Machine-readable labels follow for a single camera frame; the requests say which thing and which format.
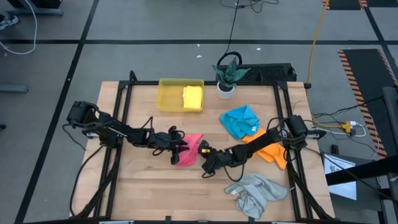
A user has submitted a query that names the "white paper sheet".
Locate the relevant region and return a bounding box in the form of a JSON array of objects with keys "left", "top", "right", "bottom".
[{"left": 323, "top": 152, "right": 358, "bottom": 201}]

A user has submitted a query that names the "grey floor bar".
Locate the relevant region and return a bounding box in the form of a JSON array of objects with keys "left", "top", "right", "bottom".
[{"left": 0, "top": 84, "right": 30, "bottom": 95}]

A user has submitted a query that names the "dark furniture base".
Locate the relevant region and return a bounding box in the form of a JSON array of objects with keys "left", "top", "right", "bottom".
[{"left": 6, "top": 0, "right": 65, "bottom": 17}]

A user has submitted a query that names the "black metal table frame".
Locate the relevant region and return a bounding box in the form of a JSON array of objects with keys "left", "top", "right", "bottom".
[{"left": 70, "top": 70, "right": 336, "bottom": 224}]

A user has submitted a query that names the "white floor cable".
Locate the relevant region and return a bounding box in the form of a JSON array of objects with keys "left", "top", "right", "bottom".
[{"left": 0, "top": 0, "right": 38, "bottom": 56}]

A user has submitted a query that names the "black perforated box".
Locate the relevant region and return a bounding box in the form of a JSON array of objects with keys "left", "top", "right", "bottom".
[{"left": 216, "top": 63, "right": 298, "bottom": 83}]

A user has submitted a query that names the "yellow power splitter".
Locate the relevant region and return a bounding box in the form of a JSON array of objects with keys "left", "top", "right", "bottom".
[{"left": 329, "top": 121, "right": 353, "bottom": 134}]

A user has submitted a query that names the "blue microfiber towel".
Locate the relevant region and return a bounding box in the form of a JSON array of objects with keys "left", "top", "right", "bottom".
[{"left": 219, "top": 105, "right": 261, "bottom": 140}]

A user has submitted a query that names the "shoe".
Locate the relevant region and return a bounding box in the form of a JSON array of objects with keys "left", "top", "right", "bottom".
[{"left": 0, "top": 14, "right": 19, "bottom": 31}]

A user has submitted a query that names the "black floor cable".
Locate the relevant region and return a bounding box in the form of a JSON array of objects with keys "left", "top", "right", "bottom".
[{"left": 216, "top": 0, "right": 280, "bottom": 68}]

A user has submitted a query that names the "yellow microfiber towel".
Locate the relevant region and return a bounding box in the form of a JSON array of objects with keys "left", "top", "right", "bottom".
[{"left": 182, "top": 86, "right": 203, "bottom": 110}]

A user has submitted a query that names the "yellow cable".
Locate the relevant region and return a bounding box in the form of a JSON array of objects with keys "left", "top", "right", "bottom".
[{"left": 305, "top": 0, "right": 330, "bottom": 90}]

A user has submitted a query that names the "orange microfiber towel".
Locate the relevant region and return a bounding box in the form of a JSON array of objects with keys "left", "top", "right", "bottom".
[{"left": 242, "top": 127, "right": 289, "bottom": 170}]

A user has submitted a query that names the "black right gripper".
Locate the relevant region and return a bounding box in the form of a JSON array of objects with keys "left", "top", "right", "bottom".
[{"left": 198, "top": 139, "right": 234, "bottom": 175}]

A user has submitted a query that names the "grey microfiber towel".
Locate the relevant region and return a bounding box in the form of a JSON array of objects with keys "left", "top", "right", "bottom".
[{"left": 224, "top": 173, "right": 295, "bottom": 220}]

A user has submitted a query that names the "yellow translucent plastic bin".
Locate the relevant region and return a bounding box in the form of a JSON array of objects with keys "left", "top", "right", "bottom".
[{"left": 157, "top": 78, "right": 205, "bottom": 113}]

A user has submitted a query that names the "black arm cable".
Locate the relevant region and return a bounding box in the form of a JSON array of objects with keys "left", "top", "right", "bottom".
[{"left": 68, "top": 143, "right": 106, "bottom": 218}]

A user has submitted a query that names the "black metal beam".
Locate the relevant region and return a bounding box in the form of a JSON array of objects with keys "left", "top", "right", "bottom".
[{"left": 325, "top": 154, "right": 398, "bottom": 187}]

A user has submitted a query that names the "white power adapter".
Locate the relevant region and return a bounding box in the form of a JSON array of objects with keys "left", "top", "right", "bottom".
[{"left": 329, "top": 120, "right": 367, "bottom": 138}]

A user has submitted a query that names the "black hazard-striped floor mat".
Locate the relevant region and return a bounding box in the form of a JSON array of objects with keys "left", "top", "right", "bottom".
[
  {"left": 337, "top": 49, "right": 398, "bottom": 159},
  {"left": 322, "top": 0, "right": 368, "bottom": 11}
]

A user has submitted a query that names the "pink microfiber towel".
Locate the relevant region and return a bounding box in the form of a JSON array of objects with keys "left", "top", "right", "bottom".
[{"left": 175, "top": 133, "right": 205, "bottom": 167}]

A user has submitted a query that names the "grey metal post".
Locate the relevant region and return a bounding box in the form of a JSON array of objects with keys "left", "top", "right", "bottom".
[{"left": 381, "top": 86, "right": 398, "bottom": 224}]

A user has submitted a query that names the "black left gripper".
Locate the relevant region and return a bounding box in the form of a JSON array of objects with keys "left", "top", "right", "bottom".
[{"left": 152, "top": 126, "right": 189, "bottom": 166}]

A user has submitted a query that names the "snake plant in white pot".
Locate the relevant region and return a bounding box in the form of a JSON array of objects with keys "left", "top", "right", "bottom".
[{"left": 211, "top": 57, "right": 251, "bottom": 100}]

